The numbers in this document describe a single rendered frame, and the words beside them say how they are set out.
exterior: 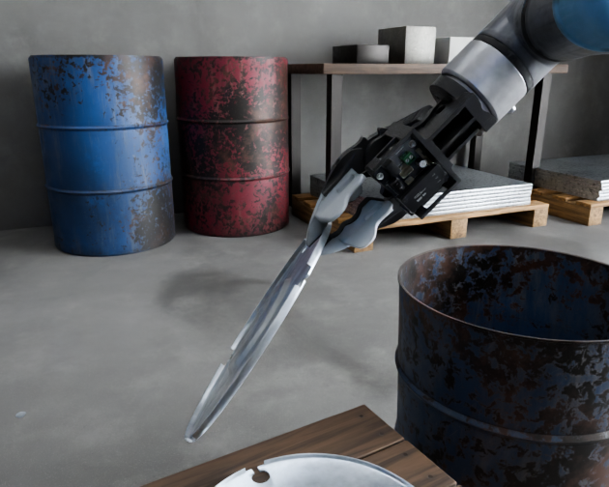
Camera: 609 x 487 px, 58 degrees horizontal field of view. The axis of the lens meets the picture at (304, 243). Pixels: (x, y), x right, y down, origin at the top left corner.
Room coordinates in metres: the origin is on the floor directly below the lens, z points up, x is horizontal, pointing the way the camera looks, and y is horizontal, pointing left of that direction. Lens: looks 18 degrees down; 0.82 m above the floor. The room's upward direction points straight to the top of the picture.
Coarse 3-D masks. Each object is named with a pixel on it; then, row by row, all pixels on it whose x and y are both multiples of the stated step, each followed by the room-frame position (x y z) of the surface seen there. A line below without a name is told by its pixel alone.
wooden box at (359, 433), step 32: (352, 416) 0.66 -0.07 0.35; (256, 448) 0.60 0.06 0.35; (288, 448) 0.60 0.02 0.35; (320, 448) 0.60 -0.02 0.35; (352, 448) 0.60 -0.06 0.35; (384, 448) 0.60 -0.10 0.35; (416, 448) 0.60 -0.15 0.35; (160, 480) 0.54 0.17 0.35; (192, 480) 0.54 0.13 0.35; (256, 480) 0.54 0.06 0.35; (416, 480) 0.54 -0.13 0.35; (448, 480) 0.54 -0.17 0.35
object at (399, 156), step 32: (448, 96) 0.54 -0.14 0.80; (384, 128) 0.56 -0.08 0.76; (416, 128) 0.55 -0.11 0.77; (448, 128) 0.53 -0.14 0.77; (480, 128) 0.51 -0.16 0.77; (384, 160) 0.49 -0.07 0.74; (416, 160) 0.51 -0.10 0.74; (448, 160) 0.50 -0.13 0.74; (384, 192) 0.56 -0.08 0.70; (416, 192) 0.50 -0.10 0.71; (448, 192) 0.50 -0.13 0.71
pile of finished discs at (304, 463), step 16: (272, 464) 0.56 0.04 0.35; (288, 464) 0.56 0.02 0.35; (304, 464) 0.56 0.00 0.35; (320, 464) 0.56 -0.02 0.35; (336, 464) 0.56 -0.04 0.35; (352, 464) 0.56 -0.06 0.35; (368, 464) 0.56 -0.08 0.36; (224, 480) 0.53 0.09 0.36; (240, 480) 0.54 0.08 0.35; (272, 480) 0.54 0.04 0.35; (288, 480) 0.54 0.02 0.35; (304, 480) 0.54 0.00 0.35; (320, 480) 0.54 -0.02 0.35; (336, 480) 0.54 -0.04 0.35; (352, 480) 0.54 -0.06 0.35; (368, 480) 0.54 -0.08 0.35; (384, 480) 0.54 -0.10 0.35; (400, 480) 0.53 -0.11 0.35
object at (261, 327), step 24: (288, 264) 0.71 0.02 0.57; (312, 264) 0.49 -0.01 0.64; (288, 288) 0.55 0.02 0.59; (264, 312) 0.56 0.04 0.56; (240, 336) 0.68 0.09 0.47; (264, 336) 0.43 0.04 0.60; (240, 360) 0.51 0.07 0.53; (216, 384) 0.61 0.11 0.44; (240, 384) 0.42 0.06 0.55; (216, 408) 0.43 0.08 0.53; (192, 432) 0.51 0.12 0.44
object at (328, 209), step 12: (348, 180) 0.55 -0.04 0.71; (360, 180) 0.53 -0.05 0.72; (336, 192) 0.55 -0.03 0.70; (348, 192) 0.53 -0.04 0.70; (360, 192) 0.55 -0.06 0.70; (324, 204) 0.55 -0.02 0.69; (336, 204) 0.53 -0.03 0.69; (312, 216) 0.55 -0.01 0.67; (324, 216) 0.53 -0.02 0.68; (336, 216) 0.51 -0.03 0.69; (312, 228) 0.55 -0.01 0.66; (312, 240) 0.55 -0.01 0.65
